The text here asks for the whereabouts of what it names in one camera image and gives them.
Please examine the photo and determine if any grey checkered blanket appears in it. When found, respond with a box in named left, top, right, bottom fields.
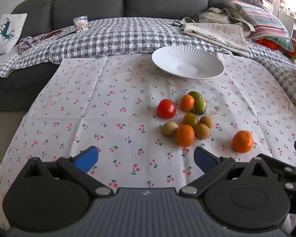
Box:
left=0, top=17, right=296, bottom=122

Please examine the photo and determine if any brown kiwi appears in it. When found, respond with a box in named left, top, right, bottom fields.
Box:
left=199, top=116, right=214, bottom=129
left=195, top=123, right=210, bottom=140
left=161, top=121, right=178, bottom=136

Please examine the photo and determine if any red tomato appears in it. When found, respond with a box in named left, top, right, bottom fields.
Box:
left=156, top=99, right=177, bottom=119

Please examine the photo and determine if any orange fuzzy cushion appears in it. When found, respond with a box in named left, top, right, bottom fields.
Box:
left=255, top=38, right=287, bottom=51

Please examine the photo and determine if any striped colourful pillow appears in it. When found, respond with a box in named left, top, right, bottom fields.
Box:
left=227, top=0, right=294, bottom=52

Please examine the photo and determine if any cherry print tablecloth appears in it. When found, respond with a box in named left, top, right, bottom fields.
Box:
left=0, top=52, right=296, bottom=230

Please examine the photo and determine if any green and orange tomato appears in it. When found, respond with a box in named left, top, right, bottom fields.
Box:
left=183, top=113, right=199, bottom=127

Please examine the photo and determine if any purple floral cloth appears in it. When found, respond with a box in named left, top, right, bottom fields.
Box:
left=17, top=37, right=41, bottom=55

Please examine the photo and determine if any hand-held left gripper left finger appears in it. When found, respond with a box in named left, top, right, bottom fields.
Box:
left=16, top=146, right=114, bottom=198

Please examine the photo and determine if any dark red pouch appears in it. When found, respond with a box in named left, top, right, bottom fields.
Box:
left=42, top=29, right=63, bottom=40

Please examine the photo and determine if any dark colourful cushion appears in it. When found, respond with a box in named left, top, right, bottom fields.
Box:
left=285, top=38, right=296, bottom=63

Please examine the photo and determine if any orange mandarin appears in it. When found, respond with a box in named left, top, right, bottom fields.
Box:
left=176, top=125, right=195, bottom=147
left=232, top=130, right=254, bottom=153
left=180, top=94, right=195, bottom=112

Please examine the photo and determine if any dark grey sofa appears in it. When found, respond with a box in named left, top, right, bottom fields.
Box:
left=0, top=0, right=262, bottom=112

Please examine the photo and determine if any beige canvas bag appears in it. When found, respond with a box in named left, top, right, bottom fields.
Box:
left=181, top=7, right=256, bottom=39

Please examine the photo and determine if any folded beige floral cloth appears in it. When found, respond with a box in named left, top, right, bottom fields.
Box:
left=180, top=22, right=251, bottom=58

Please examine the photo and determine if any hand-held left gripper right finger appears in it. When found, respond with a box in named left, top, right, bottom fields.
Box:
left=179, top=146, right=279, bottom=198

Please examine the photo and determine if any white deer print pillow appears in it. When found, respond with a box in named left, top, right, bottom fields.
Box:
left=0, top=13, right=28, bottom=55

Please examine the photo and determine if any white ribbed plate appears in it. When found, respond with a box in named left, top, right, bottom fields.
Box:
left=152, top=46, right=225, bottom=80

